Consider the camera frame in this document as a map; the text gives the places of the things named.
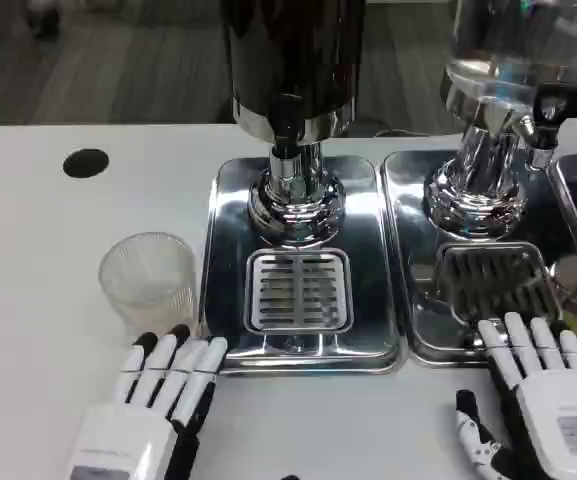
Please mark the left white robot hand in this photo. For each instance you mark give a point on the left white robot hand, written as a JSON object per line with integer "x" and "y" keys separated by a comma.
{"x": 118, "y": 435}

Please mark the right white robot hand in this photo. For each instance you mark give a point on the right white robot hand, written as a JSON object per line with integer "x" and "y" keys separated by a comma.
{"x": 548, "y": 395}

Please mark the clear ribbed glass cup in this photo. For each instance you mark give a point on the clear ribbed glass cup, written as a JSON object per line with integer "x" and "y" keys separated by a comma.
{"x": 150, "y": 295}

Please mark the steel drain grid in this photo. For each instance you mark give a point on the steel drain grid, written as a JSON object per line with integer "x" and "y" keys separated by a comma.
{"x": 298, "y": 290}
{"x": 493, "y": 280}

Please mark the clear drink dispenser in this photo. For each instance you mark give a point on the clear drink dispenser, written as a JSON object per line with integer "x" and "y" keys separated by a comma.
{"x": 483, "y": 190}

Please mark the black round counter grommet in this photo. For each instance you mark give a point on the black round counter grommet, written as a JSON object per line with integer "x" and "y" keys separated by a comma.
{"x": 86, "y": 163}

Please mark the dark drink dispenser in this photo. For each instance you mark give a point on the dark drink dispenser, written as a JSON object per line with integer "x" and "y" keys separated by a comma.
{"x": 293, "y": 60}

